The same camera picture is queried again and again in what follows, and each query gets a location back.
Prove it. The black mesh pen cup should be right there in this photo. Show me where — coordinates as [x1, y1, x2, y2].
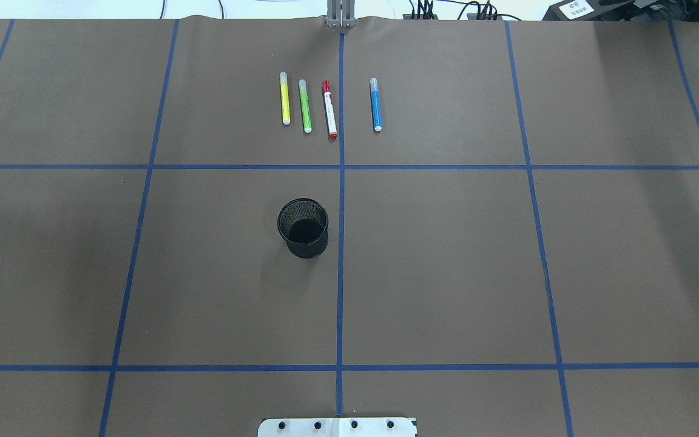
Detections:
[275, 197, 328, 259]

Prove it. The red marker pen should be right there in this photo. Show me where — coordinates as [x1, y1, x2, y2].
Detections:
[322, 80, 338, 141]

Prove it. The blue marker pen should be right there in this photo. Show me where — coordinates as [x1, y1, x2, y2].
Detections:
[369, 77, 383, 132]

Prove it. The aluminium frame post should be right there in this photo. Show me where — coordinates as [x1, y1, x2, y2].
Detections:
[325, 0, 357, 28]

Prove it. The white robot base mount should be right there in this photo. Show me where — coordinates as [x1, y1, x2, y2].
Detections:
[257, 417, 418, 436]

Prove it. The yellow marker pen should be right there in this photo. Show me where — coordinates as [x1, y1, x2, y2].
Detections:
[279, 71, 291, 126]

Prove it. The green marker pen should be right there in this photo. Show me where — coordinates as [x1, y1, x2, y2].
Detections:
[299, 78, 312, 135]

